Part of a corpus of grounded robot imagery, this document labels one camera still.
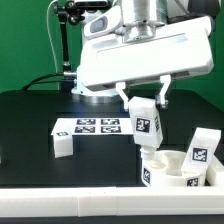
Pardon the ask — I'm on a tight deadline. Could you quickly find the black cable bundle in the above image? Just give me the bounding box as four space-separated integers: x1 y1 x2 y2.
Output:
21 72 78 92

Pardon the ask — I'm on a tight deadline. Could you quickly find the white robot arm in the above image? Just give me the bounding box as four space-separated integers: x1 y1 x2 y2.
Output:
73 0 214 107

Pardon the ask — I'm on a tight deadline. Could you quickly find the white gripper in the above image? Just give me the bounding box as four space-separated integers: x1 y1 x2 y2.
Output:
77 16 214 111

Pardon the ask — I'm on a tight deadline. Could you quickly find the white cable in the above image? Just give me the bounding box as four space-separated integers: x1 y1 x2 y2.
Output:
46 0 60 74

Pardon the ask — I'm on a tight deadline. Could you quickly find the white marker sheet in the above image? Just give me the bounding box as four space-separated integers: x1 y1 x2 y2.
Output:
52 118 133 135

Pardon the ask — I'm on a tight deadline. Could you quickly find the black mounted camera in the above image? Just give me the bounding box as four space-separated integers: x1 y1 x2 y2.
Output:
74 0 110 9

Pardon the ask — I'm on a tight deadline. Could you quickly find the white front fence rail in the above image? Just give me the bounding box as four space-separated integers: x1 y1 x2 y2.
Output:
0 187 224 218

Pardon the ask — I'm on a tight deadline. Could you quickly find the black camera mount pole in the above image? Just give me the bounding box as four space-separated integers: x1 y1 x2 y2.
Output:
54 1 85 92

